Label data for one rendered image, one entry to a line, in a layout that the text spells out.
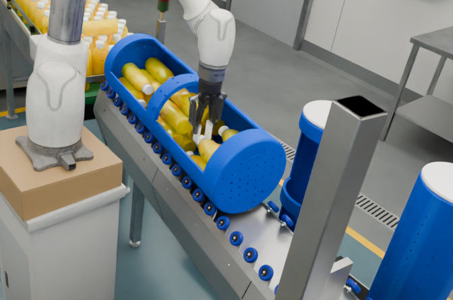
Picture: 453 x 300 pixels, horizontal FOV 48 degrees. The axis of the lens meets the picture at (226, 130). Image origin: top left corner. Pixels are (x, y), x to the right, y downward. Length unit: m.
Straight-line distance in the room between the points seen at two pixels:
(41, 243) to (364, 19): 4.28
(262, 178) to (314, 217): 0.80
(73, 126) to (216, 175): 0.44
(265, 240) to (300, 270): 0.73
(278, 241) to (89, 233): 0.60
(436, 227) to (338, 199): 1.22
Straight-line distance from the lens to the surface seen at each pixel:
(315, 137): 2.13
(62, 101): 1.46
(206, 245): 1.67
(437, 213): 1.96
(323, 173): 0.79
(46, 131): 1.50
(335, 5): 5.51
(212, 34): 1.47
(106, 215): 1.68
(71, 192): 1.54
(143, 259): 2.80
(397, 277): 2.18
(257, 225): 1.68
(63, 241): 1.65
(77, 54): 1.62
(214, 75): 1.52
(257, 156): 1.54
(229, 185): 1.55
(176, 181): 1.80
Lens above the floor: 2.01
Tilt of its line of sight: 30 degrees down
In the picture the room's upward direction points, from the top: 10 degrees clockwise
